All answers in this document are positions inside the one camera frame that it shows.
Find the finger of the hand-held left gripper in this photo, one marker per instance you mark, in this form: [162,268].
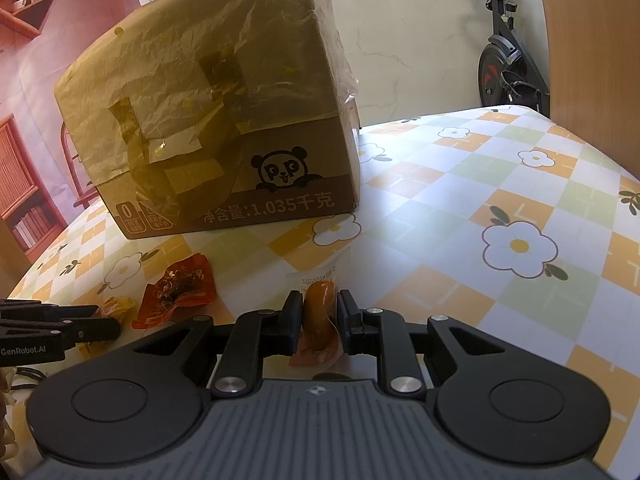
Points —
[95,330]
[50,311]

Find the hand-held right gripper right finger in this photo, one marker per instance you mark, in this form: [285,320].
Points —
[347,322]

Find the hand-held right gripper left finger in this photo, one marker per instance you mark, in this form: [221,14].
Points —
[294,322]

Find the sausage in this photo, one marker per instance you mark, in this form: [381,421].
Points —
[317,310]

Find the small yellow candy packet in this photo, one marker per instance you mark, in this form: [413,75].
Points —
[115,307]

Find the cardboard box with tape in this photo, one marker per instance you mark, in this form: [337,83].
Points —
[210,110]

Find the person's left hand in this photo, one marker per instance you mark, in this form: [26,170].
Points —
[5,410]

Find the wooden panel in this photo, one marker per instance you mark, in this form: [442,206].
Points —
[590,50]
[7,245]

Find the red crinkled snack packet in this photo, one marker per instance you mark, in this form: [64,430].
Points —
[175,290]

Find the checkered floral tablecloth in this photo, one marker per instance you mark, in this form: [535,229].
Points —
[450,260]

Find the black exercise bike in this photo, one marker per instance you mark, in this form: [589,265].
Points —
[500,70]

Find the printed wall tapestry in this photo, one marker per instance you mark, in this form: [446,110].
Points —
[50,35]

